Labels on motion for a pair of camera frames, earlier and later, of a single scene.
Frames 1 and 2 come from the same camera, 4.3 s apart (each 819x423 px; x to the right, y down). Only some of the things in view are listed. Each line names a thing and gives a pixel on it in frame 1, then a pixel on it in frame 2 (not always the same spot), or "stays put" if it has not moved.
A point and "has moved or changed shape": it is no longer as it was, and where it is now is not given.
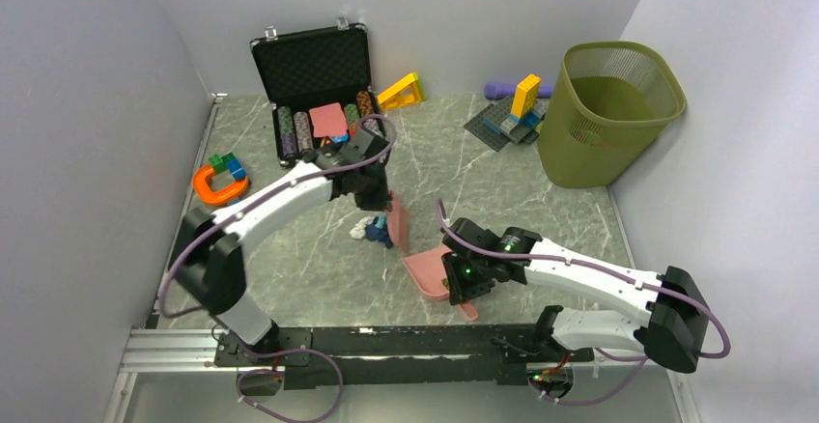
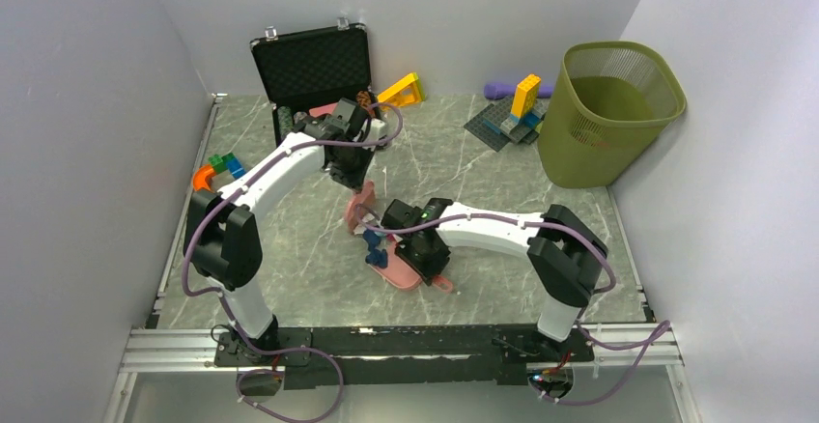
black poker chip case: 311,69 stays put
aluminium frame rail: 162,351 stays put
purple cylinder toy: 500,91 stays put
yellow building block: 525,96 stays put
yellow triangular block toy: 407,92 stays put
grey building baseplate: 497,127 stays put
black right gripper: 460,290 to 429,269
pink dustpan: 427,271 has moved or changed shape
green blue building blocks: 229,161 stays put
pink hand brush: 399,224 has moved or changed shape
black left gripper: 381,201 to 354,181
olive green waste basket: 606,103 stays put
